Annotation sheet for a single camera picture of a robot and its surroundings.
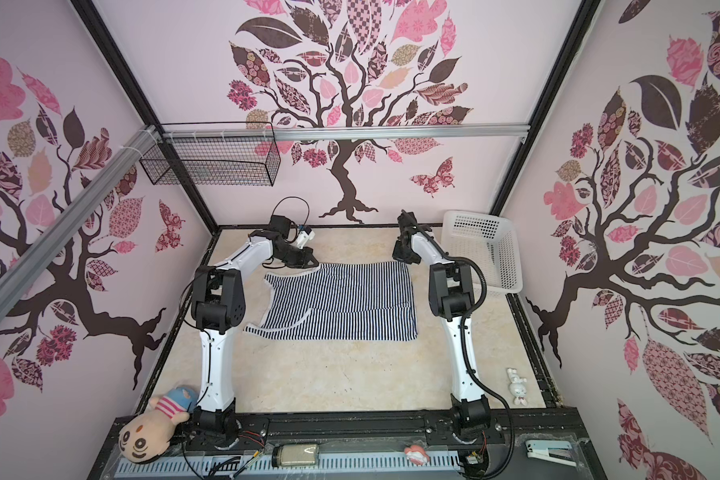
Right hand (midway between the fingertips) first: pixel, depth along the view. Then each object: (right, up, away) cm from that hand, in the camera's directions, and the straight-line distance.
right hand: (404, 253), depth 111 cm
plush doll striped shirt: (-65, -42, -44) cm, 89 cm away
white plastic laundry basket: (+34, +6, +4) cm, 34 cm away
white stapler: (+30, -48, -41) cm, 70 cm away
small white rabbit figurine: (+27, -36, -32) cm, 55 cm away
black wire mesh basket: (-63, +33, -16) cm, 72 cm away
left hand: (-32, -4, -9) cm, 34 cm away
